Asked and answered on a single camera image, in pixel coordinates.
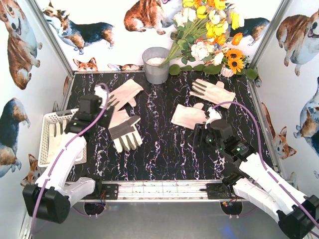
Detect artificial flower bouquet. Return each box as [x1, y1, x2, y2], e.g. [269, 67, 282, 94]
[161, 0, 245, 66]

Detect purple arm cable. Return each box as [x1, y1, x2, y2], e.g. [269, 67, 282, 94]
[213, 101, 319, 230]
[30, 83, 110, 235]

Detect grey metal bucket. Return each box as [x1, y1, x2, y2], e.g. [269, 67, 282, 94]
[142, 47, 169, 85]

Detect white glove back right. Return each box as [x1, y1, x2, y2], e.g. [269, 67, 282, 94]
[189, 79, 236, 105]

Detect aluminium front rail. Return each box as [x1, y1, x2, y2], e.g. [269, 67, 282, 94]
[74, 181, 240, 201]

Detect white perforated storage basket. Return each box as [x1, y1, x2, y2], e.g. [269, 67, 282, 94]
[38, 109, 78, 167]

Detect white glove green fingers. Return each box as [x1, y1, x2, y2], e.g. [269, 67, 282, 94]
[171, 103, 207, 130]

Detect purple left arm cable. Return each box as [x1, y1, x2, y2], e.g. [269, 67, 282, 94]
[30, 83, 110, 235]

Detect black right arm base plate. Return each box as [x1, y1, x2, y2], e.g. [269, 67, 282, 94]
[200, 174, 242, 200]

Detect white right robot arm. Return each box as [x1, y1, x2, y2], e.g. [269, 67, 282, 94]
[193, 119, 319, 239]

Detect grey striped work glove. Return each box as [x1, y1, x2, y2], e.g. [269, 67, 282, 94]
[109, 110, 143, 153]

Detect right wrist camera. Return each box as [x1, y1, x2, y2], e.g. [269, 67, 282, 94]
[205, 107, 222, 128]

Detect long white glove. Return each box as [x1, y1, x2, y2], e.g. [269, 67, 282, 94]
[47, 119, 75, 163]

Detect white glove back left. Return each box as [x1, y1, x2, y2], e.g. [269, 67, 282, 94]
[107, 79, 144, 112]

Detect sunflower pot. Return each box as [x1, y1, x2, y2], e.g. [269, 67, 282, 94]
[220, 48, 250, 78]

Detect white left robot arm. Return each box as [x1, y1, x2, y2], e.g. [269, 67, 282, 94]
[22, 95, 114, 224]

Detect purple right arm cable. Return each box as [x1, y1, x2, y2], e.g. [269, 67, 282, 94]
[213, 101, 319, 230]

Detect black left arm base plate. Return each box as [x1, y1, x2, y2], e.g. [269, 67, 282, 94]
[83, 179, 119, 200]

